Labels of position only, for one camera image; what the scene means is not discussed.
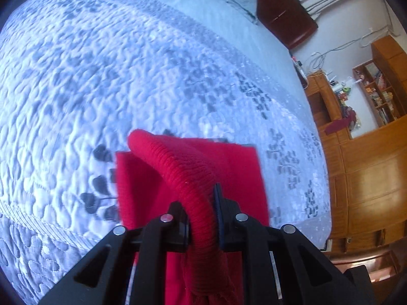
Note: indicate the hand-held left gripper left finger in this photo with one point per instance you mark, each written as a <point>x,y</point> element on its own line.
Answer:
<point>179,225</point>

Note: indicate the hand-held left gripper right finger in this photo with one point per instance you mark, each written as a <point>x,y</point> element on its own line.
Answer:
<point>219,216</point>

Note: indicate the red knitted sweater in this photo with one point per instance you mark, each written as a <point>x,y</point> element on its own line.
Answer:
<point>190,171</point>

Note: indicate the wooden desk cabinet unit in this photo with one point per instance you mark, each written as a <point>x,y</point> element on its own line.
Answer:
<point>365,178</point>

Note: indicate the dark red hanging cloth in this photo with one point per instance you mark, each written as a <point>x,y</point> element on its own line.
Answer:
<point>341,122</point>

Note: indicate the grey leaf-print quilted bedspread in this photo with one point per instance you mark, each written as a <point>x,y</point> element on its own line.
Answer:
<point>95,85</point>

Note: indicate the wooden nightstand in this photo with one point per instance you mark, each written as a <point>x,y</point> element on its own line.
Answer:
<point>300,70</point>

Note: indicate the dark wooden headboard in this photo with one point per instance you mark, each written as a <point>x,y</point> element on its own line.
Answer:
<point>283,16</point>

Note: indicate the wooden wall shelf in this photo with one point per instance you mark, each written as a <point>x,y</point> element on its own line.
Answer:
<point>380,93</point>

